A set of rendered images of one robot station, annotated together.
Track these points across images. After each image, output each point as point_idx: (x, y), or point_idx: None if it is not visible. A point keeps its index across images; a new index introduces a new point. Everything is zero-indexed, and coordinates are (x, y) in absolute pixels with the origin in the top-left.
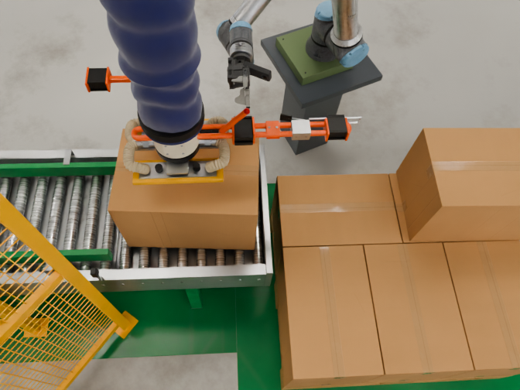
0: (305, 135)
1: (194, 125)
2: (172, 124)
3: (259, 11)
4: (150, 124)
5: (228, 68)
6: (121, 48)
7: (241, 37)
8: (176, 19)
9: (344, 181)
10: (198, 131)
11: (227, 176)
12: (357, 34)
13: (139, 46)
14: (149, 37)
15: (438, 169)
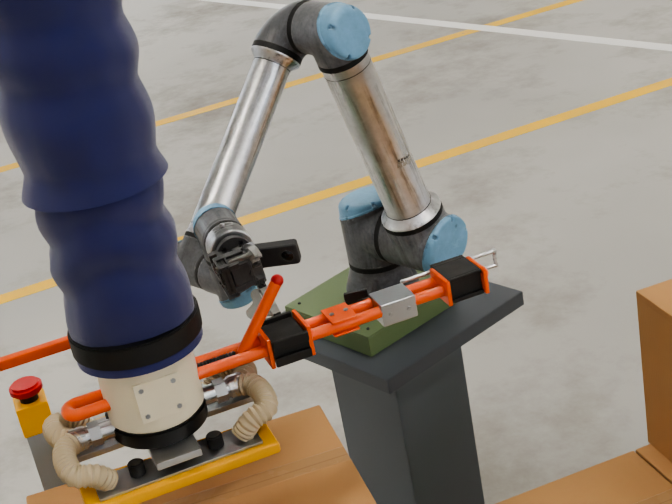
0: (405, 303)
1: (188, 317)
2: (147, 306)
3: (237, 196)
4: (104, 331)
5: (215, 259)
6: (37, 142)
7: (219, 218)
8: (120, 57)
9: (550, 495)
10: (198, 339)
11: (285, 483)
12: (430, 200)
13: (68, 120)
14: (82, 97)
15: None
